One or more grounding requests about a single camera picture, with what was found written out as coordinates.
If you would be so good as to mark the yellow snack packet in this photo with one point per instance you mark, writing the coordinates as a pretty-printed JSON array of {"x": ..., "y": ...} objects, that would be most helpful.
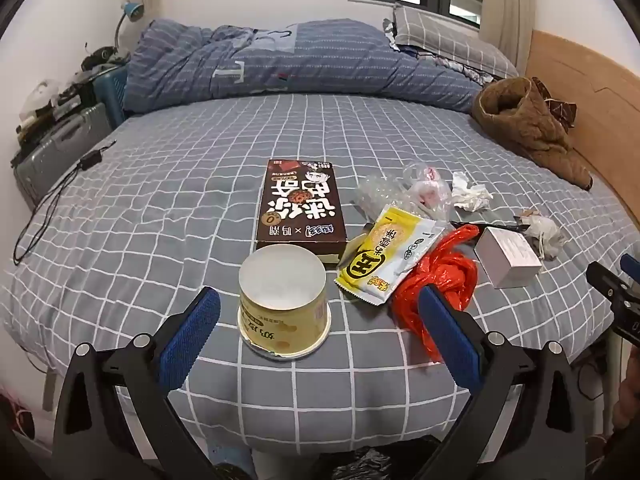
[{"x": 380, "y": 255}]

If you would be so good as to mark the wooden headboard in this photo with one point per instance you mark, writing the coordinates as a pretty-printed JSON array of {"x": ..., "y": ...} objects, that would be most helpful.
[{"x": 590, "y": 80}]

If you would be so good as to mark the black wipe packet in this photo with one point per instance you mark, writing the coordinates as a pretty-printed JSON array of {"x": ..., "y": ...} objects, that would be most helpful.
[{"x": 467, "y": 223}]

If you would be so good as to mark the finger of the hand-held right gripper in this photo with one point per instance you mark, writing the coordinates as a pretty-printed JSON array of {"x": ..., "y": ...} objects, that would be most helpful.
[
  {"x": 612, "y": 287},
  {"x": 631, "y": 264}
]

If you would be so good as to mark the black garbage bag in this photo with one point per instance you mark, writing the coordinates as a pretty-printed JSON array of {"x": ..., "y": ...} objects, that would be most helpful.
[{"x": 360, "y": 465}]

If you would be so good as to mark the yellow paper tub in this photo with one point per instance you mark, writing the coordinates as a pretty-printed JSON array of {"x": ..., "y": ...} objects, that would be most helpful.
[{"x": 280, "y": 325}]

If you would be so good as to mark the blue desk lamp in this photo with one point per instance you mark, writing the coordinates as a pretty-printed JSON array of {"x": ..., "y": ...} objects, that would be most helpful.
[{"x": 132, "y": 10}]

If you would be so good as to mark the grey suitcase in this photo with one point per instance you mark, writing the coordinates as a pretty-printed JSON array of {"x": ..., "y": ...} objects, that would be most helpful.
[{"x": 55, "y": 150}]

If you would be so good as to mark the grey checked bed sheet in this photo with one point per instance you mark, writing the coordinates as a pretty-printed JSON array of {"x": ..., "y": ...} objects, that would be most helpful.
[{"x": 200, "y": 185}]

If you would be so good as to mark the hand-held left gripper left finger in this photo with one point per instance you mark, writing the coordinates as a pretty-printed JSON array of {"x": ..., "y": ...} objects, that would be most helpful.
[{"x": 192, "y": 332}]

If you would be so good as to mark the small white box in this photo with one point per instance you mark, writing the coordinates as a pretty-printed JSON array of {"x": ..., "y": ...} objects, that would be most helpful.
[{"x": 505, "y": 255}]

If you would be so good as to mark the dark tangled object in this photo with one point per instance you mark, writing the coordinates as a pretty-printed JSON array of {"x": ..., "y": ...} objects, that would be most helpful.
[{"x": 100, "y": 55}]

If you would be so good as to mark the blue plastic stool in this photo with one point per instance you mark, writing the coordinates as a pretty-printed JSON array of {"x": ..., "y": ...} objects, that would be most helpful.
[{"x": 112, "y": 92}]

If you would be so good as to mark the brown fleece jacket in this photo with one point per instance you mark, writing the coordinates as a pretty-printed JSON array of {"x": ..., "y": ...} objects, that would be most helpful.
[{"x": 525, "y": 125}]

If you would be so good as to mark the clear bubble wrap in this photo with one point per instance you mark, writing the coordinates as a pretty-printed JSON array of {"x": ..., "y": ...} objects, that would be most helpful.
[{"x": 380, "y": 192}]

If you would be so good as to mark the clear plastic bag pink contents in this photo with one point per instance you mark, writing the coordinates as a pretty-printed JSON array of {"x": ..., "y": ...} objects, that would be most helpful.
[{"x": 427, "y": 190}]

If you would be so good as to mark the grey checked pillow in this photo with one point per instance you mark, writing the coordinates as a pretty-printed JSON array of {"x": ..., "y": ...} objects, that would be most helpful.
[{"x": 450, "y": 40}]

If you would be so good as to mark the brown snack box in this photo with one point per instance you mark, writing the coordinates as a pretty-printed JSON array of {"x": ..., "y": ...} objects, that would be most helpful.
[{"x": 300, "y": 205}]

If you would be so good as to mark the blue striped quilt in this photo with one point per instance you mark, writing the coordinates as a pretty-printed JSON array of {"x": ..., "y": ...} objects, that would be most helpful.
[{"x": 300, "y": 60}]

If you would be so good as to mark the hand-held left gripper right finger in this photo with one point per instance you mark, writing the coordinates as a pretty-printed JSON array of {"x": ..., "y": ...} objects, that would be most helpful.
[{"x": 450, "y": 335}]

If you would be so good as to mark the white paper wad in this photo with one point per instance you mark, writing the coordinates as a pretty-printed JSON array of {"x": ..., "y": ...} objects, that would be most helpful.
[{"x": 542, "y": 230}]

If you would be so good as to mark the white tissue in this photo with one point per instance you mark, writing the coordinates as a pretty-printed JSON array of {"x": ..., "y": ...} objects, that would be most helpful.
[{"x": 470, "y": 195}]

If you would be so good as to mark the red plastic bag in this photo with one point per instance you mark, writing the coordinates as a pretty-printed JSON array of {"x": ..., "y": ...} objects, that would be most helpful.
[{"x": 440, "y": 270}]

